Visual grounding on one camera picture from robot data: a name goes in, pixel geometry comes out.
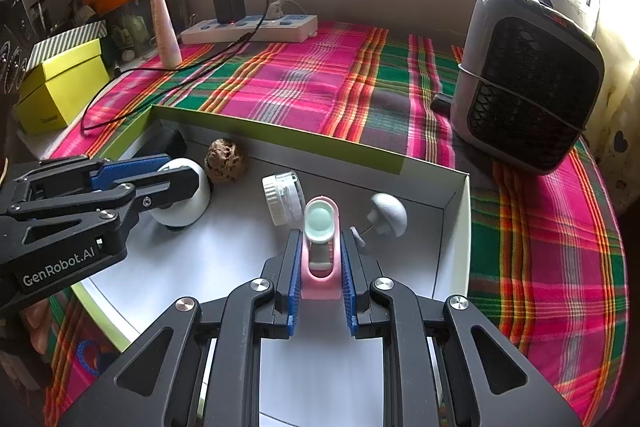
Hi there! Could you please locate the yellow heart print curtain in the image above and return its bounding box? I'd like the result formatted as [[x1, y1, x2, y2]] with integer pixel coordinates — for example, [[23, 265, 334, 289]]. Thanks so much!
[[580, 0, 640, 218]]

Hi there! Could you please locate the person's left hand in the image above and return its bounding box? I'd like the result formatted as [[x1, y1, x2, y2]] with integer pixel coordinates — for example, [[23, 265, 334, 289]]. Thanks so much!
[[25, 289, 68, 358]]

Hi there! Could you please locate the grey black fan heater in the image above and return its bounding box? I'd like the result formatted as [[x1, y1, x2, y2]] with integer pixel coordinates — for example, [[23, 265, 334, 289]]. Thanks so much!
[[450, 0, 606, 176]]

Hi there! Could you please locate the white cream tube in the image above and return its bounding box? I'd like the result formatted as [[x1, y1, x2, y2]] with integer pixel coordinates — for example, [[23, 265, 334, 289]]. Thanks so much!
[[151, 0, 183, 70]]

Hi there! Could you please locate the large brown walnut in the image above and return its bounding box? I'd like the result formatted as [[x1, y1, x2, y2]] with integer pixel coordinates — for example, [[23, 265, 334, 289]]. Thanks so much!
[[206, 138, 249, 182]]

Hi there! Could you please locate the yellow box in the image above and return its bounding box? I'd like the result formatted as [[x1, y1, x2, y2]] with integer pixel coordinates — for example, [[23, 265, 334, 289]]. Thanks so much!
[[13, 38, 112, 136]]

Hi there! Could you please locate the white power strip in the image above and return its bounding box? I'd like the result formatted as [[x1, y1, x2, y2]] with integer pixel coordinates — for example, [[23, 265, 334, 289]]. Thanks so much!
[[180, 13, 319, 46]]

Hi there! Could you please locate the black charger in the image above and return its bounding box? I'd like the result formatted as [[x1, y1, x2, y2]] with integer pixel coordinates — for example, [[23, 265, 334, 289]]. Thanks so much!
[[212, 0, 246, 25]]

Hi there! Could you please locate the green white cardboard box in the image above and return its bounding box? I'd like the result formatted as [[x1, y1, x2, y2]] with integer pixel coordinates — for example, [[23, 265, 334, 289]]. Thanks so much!
[[70, 104, 473, 427]]

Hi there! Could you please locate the glass tank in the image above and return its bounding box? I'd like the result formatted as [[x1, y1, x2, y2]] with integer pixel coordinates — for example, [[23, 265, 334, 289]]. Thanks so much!
[[107, 2, 156, 60]]

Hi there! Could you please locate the white round lens case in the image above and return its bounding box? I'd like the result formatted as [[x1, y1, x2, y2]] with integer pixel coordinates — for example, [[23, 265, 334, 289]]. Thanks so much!
[[262, 172, 306, 228]]

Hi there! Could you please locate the orange toy with blue cord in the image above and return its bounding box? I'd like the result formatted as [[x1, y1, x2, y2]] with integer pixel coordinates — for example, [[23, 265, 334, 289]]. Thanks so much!
[[74, 338, 108, 380]]

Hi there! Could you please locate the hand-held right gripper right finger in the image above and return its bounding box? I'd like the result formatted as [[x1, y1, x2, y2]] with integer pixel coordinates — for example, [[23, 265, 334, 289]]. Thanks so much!
[[340, 234, 583, 427]]

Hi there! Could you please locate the white dome toy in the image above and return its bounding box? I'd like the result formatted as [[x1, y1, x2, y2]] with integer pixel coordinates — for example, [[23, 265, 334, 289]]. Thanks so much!
[[150, 158, 212, 230]]

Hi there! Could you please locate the white mushroom knob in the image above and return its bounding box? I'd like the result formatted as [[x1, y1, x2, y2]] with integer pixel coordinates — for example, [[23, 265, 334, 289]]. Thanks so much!
[[350, 193, 408, 253]]

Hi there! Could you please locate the black patterned box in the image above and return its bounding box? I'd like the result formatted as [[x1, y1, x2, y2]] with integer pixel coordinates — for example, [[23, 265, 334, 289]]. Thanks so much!
[[0, 0, 36, 95]]

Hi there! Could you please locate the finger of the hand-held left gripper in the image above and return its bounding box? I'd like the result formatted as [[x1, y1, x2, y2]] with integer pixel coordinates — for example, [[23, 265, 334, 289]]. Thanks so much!
[[0, 167, 198, 249], [10, 154, 173, 204]]

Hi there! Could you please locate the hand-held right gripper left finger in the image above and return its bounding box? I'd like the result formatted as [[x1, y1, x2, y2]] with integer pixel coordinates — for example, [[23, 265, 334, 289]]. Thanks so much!
[[60, 229, 303, 427]]

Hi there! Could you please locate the black cable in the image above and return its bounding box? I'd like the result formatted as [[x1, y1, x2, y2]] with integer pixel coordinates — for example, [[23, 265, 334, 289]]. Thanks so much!
[[82, 0, 271, 135]]

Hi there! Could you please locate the white plug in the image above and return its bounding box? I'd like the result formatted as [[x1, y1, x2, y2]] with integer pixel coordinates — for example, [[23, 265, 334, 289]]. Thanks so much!
[[267, 0, 292, 22]]

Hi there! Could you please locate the green white striped box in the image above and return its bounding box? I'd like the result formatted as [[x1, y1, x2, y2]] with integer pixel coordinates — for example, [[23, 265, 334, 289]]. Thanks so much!
[[27, 20, 108, 70]]

